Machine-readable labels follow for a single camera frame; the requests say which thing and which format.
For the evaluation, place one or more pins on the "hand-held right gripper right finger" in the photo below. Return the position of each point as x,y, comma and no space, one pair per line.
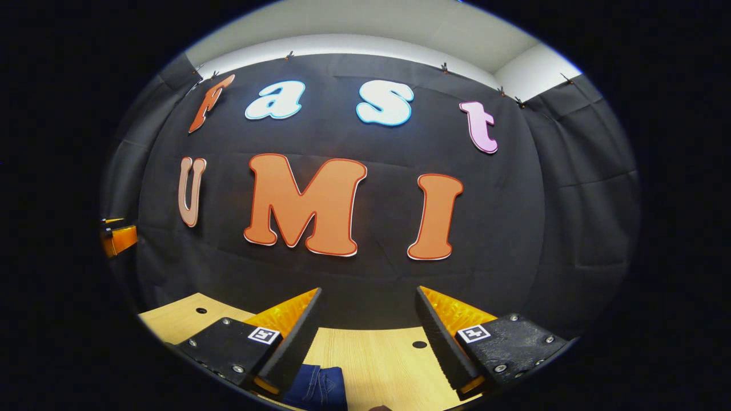
437,337

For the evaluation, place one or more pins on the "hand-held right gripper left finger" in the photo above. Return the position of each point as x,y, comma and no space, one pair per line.
294,342

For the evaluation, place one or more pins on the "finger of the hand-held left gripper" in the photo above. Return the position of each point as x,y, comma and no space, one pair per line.
124,240

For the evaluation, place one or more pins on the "blue denim jeans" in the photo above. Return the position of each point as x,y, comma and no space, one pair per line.
317,391

